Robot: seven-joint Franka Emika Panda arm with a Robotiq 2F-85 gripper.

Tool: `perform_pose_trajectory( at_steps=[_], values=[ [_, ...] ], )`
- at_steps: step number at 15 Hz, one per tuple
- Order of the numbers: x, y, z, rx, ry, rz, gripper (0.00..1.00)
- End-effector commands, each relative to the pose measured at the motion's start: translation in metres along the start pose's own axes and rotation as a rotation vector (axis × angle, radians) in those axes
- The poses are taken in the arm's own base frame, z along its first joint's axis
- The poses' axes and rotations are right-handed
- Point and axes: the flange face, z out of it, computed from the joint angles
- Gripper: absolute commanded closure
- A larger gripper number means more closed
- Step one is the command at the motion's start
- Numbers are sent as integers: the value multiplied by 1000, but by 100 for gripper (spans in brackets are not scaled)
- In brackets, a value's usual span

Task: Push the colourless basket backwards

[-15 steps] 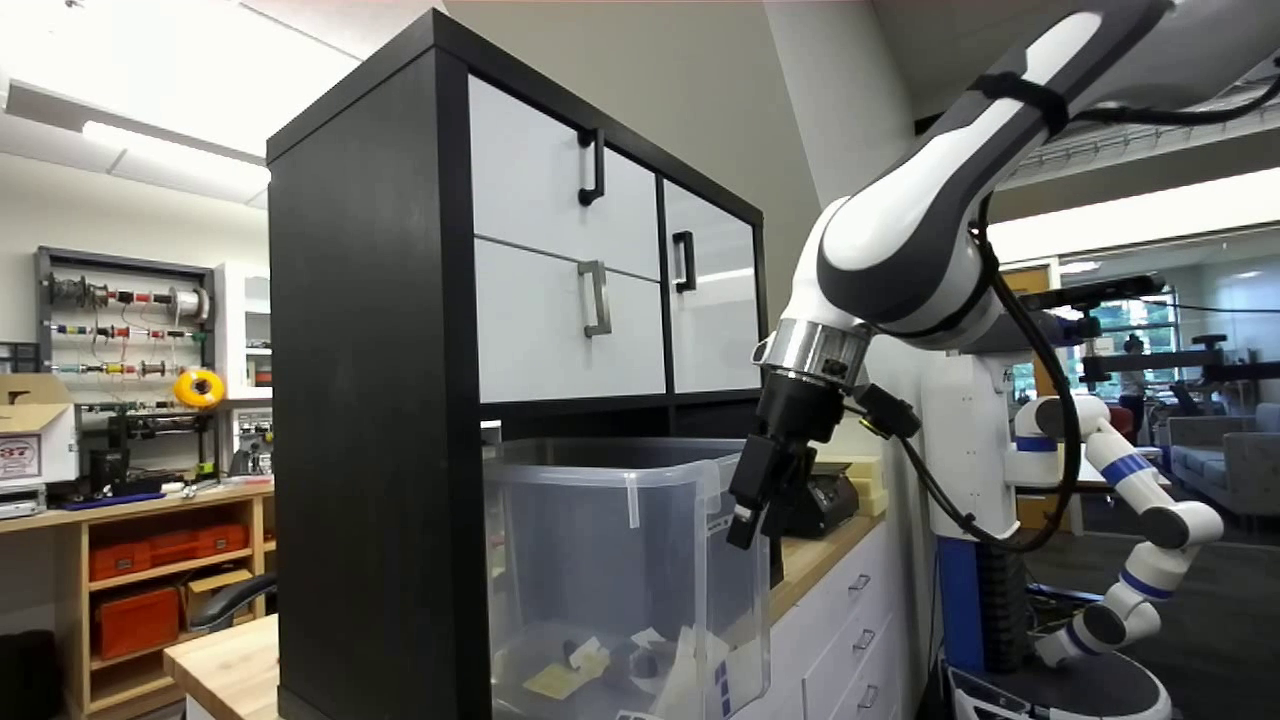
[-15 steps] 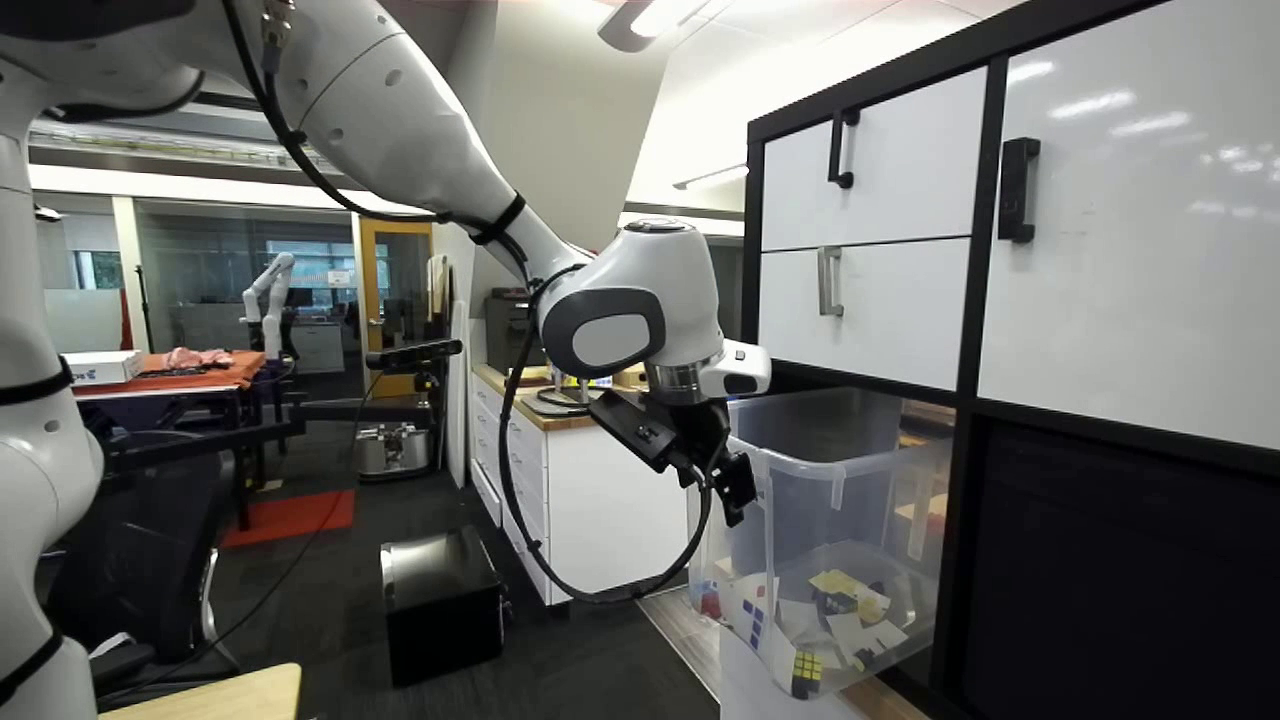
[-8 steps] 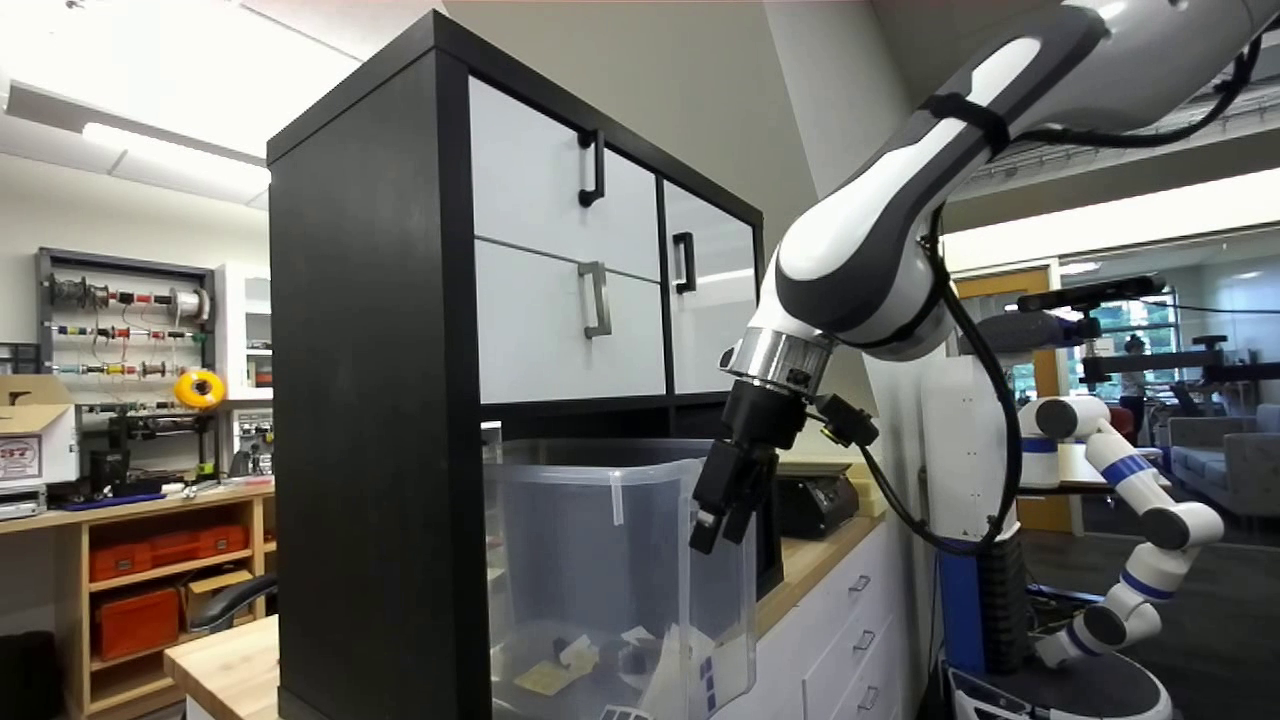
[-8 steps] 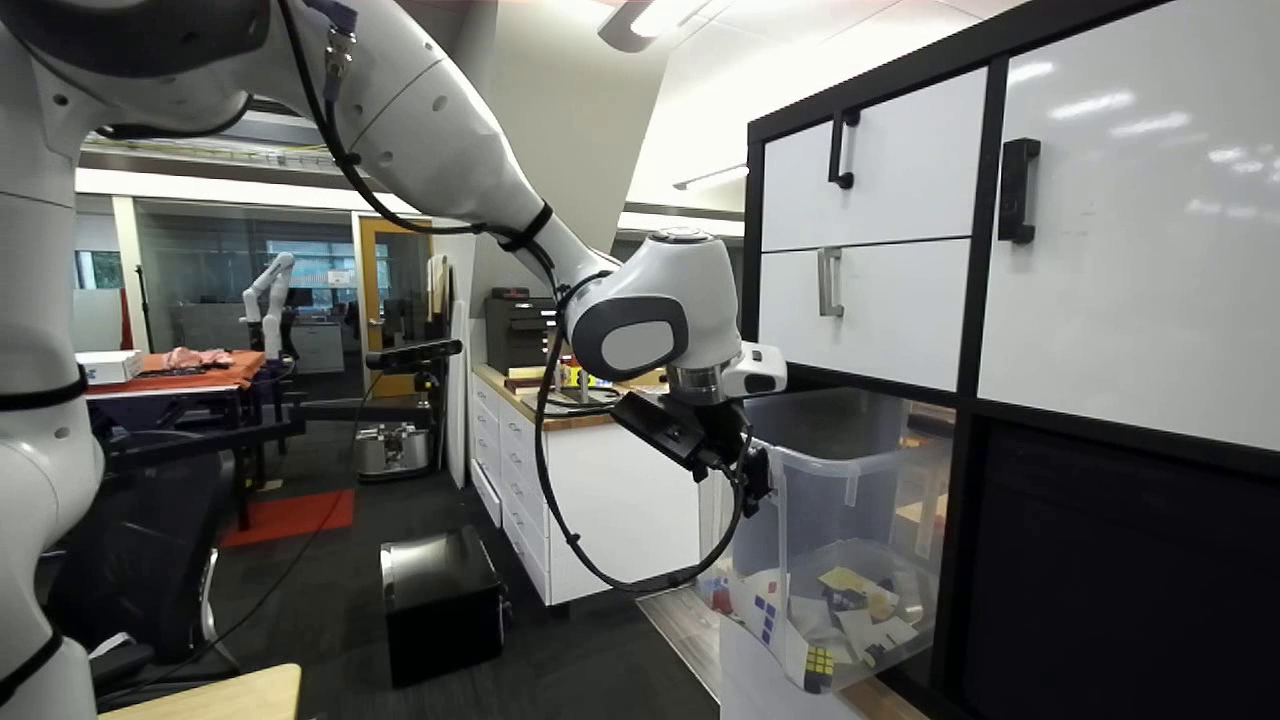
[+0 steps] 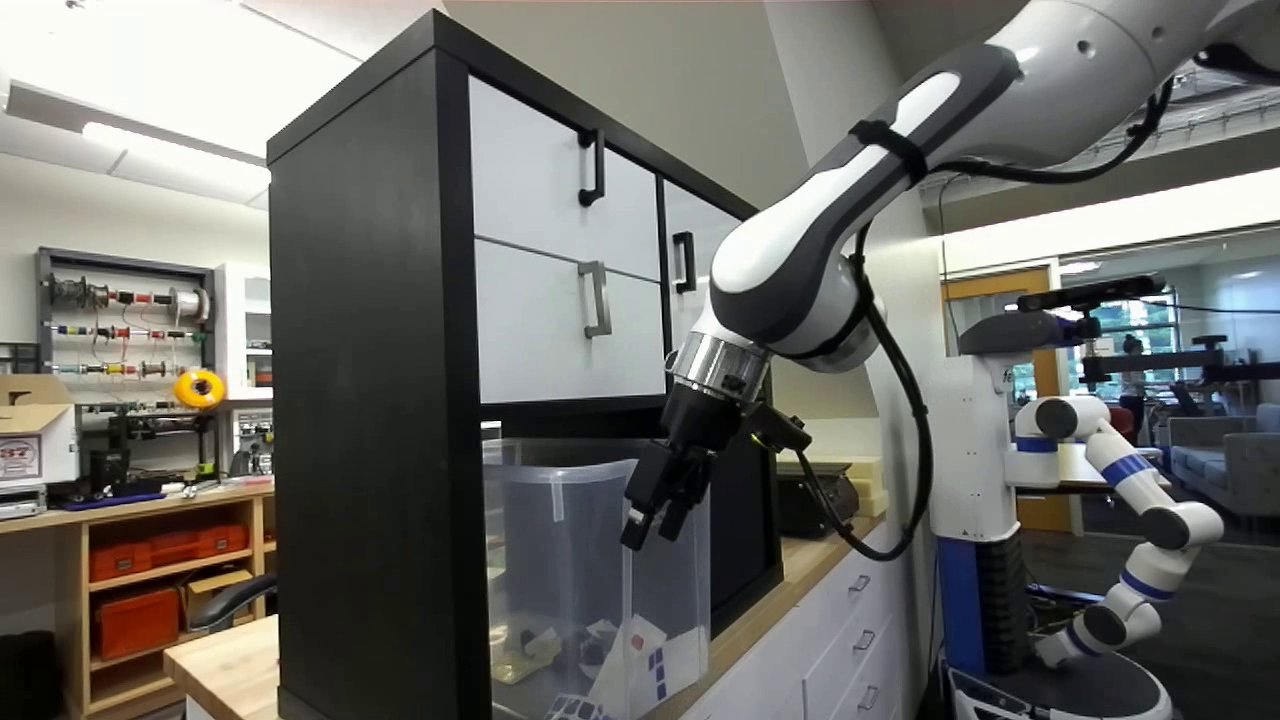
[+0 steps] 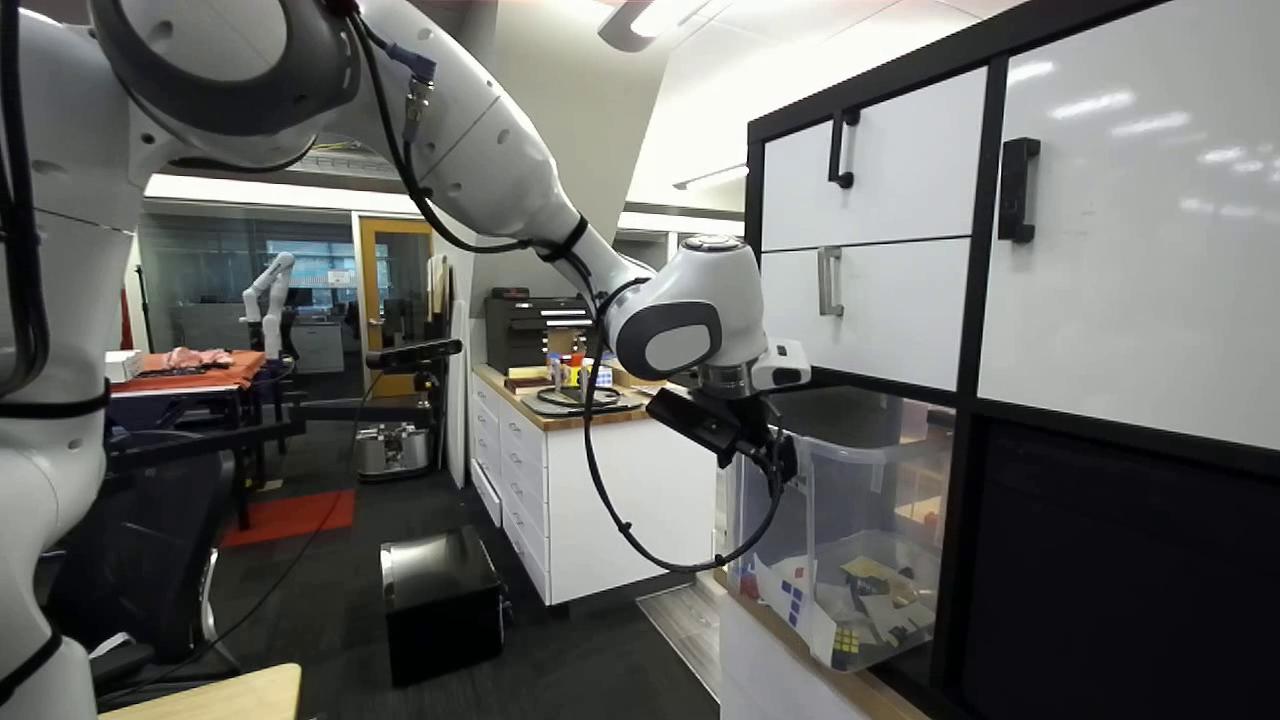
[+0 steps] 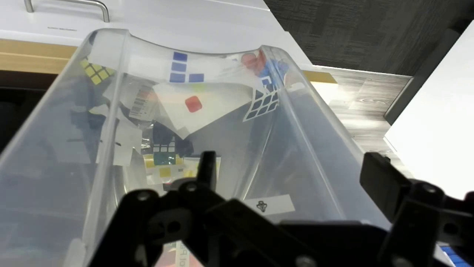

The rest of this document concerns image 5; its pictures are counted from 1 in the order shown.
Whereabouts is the white cabinet door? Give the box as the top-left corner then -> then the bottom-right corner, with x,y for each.
660,176 -> 746,362

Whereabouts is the white box with blue print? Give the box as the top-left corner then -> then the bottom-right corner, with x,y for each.
590,613 -> 711,720

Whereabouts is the white cabinet with wooden top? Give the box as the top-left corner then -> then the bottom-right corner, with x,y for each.
653,457 -> 940,720

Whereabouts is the white drawer with silver handle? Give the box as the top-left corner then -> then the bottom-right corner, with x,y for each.
473,235 -> 669,408

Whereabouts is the black shelf cabinet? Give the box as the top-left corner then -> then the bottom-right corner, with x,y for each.
264,7 -> 794,720

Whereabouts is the clear plastic basket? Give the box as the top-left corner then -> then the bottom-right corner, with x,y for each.
482,438 -> 721,720

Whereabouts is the wooden workbench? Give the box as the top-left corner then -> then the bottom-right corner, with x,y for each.
0,478 -> 282,720

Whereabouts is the black door handle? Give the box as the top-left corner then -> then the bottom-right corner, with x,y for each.
669,227 -> 701,301

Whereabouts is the tool pegboard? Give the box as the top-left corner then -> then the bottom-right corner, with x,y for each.
34,246 -> 226,408

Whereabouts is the white drawer with black handle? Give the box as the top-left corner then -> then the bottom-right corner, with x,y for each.
463,72 -> 664,283

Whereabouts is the black drawer handle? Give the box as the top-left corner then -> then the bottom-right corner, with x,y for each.
571,124 -> 612,211

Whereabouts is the white and blue robot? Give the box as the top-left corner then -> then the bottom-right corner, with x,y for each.
929,278 -> 1231,720

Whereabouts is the silver drawer handle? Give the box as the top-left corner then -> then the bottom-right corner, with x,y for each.
577,255 -> 621,344

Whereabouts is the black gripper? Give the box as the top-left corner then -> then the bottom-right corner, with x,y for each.
616,381 -> 754,555

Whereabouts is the wide red bin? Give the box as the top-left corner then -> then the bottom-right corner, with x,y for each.
84,519 -> 256,589

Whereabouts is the small red bin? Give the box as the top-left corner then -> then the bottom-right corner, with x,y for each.
89,585 -> 190,665

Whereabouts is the black device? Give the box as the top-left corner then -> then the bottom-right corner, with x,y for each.
776,457 -> 865,544

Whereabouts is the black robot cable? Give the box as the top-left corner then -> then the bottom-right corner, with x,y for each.
787,77 -> 1181,570

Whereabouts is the large cardboard box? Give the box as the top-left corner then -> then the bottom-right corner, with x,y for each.
0,371 -> 84,498

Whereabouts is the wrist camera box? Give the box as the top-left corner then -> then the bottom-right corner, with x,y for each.
739,404 -> 817,462

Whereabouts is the yellow spool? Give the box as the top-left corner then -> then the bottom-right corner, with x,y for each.
168,363 -> 231,418

